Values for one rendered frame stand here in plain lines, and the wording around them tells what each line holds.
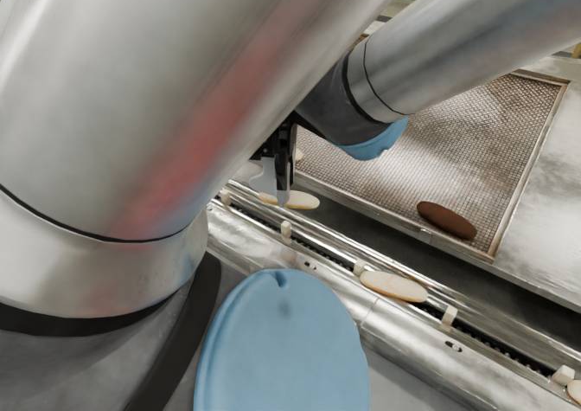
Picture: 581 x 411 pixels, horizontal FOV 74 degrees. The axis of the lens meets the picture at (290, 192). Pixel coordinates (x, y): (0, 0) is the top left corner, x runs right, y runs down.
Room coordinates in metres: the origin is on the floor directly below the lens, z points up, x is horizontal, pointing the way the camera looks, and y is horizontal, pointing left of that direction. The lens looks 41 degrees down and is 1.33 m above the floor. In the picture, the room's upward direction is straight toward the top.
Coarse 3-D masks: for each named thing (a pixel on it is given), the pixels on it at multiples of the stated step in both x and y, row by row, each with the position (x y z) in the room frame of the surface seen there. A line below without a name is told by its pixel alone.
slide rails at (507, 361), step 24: (240, 216) 0.49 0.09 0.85; (264, 216) 0.49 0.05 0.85; (288, 240) 0.43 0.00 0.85; (312, 240) 0.43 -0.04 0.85; (336, 264) 0.38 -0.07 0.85; (456, 336) 0.26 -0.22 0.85; (504, 336) 0.26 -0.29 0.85; (504, 360) 0.23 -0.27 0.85; (552, 360) 0.23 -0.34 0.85; (552, 384) 0.20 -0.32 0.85
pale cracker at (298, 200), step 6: (294, 192) 0.47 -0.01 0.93; (300, 192) 0.47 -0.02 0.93; (264, 198) 0.46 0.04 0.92; (270, 198) 0.45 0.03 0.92; (276, 198) 0.45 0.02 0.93; (294, 198) 0.45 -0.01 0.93; (300, 198) 0.45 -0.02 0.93; (306, 198) 0.45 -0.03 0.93; (312, 198) 0.45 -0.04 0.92; (276, 204) 0.44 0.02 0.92; (288, 204) 0.44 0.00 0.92; (294, 204) 0.44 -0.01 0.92; (300, 204) 0.44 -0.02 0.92; (306, 204) 0.44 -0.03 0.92; (312, 204) 0.44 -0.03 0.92; (318, 204) 0.44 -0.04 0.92
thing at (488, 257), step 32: (480, 128) 0.64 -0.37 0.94; (512, 128) 0.63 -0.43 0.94; (544, 128) 0.62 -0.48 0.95; (384, 160) 0.58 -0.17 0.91; (416, 160) 0.57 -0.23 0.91; (352, 192) 0.51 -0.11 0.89; (384, 192) 0.50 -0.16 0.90; (480, 192) 0.49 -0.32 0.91; (416, 224) 0.42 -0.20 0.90; (480, 224) 0.42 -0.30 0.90; (480, 256) 0.36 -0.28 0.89
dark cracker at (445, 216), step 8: (424, 208) 0.45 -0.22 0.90; (432, 208) 0.45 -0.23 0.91; (440, 208) 0.45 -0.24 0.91; (424, 216) 0.44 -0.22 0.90; (432, 216) 0.43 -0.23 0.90; (440, 216) 0.43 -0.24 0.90; (448, 216) 0.43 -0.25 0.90; (456, 216) 0.43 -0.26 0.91; (440, 224) 0.42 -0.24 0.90; (448, 224) 0.42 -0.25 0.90; (456, 224) 0.41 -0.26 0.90; (464, 224) 0.41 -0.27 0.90; (456, 232) 0.40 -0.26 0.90; (464, 232) 0.40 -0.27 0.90; (472, 232) 0.40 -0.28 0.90
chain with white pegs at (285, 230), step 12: (228, 192) 0.53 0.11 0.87; (228, 204) 0.53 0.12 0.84; (252, 216) 0.50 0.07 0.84; (276, 228) 0.47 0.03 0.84; (288, 228) 0.44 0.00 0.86; (300, 240) 0.44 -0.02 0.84; (360, 264) 0.36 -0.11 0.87; (360, 276) 0.36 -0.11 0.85; (432, 312) 0.30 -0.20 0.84; (456, 312) 0.28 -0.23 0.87; (456, 324) 0.28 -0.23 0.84; (480, 336) 0.26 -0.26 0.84; (492, 348) 0.25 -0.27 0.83; (516, 360) 0.23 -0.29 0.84; (540, 372) 0.22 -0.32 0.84; (564, 372) 0.20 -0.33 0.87; (564, 384) 0.20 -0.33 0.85
